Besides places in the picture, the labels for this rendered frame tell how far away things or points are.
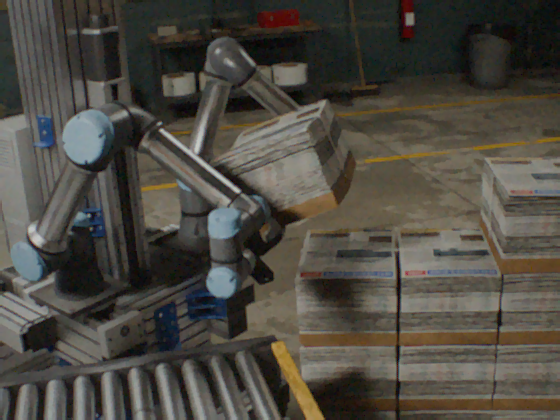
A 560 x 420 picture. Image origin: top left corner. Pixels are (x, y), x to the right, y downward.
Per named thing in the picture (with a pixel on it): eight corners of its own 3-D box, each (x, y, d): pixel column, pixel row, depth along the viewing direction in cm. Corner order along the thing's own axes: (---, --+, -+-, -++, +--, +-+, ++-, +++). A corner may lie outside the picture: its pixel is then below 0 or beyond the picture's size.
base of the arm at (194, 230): (168, 237, 244) (165, 209, 241) (201, 223, 255) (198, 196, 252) (200, 247, 235) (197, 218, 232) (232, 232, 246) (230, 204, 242)
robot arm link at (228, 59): (230, 36, 220) (344, 138, 237) (227, 33, 230) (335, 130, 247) (205, 65, 222) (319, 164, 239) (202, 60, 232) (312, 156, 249)
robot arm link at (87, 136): (66, 272, 202) (144, 120, 175) (32, 295, 189) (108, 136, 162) (35, 245, 203) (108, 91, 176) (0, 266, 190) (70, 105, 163)
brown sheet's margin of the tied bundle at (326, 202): (256, 224, 213) (250, 211, 213) (349, 191, 204) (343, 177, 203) (240, 242, 199) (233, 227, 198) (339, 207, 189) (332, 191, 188)
